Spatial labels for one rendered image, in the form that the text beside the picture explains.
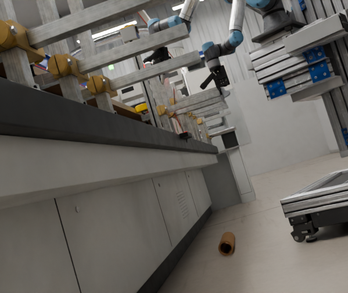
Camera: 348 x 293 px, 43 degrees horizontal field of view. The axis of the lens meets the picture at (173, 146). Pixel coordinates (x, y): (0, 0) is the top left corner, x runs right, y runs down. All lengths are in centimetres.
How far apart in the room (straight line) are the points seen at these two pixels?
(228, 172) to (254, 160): 621
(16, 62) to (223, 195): 448
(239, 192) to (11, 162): 443
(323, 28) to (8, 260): 160
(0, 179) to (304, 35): 166
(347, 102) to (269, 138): 909
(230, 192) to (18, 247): 425
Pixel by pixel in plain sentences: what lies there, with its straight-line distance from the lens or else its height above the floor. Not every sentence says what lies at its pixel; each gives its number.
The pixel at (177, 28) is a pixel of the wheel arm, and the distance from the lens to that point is 111.
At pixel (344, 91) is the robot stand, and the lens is 239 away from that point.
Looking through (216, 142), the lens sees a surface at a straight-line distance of 506.
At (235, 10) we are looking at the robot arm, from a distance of 264.
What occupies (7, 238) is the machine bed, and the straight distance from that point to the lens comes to 108.
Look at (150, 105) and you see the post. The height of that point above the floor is 83.
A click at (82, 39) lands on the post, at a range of 139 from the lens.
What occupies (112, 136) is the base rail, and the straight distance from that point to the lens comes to 117.
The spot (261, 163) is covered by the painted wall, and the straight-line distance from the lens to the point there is 1139.
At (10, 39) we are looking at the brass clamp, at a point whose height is 80.
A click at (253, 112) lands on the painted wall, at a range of 1146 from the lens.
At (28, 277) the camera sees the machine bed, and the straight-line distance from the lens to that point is 112.
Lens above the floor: 47
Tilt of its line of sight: 4 degrees up
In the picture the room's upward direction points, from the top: 17 degrees counter-clockwise
